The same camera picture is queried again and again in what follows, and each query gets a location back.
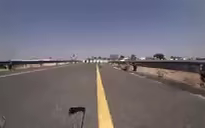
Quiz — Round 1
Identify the row of white barriers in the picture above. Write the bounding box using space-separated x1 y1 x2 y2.
83 58 109 64

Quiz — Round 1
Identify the row of distant buildings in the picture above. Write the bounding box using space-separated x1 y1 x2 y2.
86 53 205 62

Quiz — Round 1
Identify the road sign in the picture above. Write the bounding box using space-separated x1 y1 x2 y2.
70 53 78 62

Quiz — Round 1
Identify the grey asphalt road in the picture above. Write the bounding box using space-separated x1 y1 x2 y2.
0 62 205 128

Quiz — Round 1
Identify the dark tree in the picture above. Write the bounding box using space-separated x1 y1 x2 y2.
153 53 166 61

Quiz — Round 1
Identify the metal guardrail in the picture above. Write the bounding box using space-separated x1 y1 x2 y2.
0 59 81 71
109 59 205 84

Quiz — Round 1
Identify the white painted edge line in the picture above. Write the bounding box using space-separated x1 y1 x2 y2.
0 63 71 81

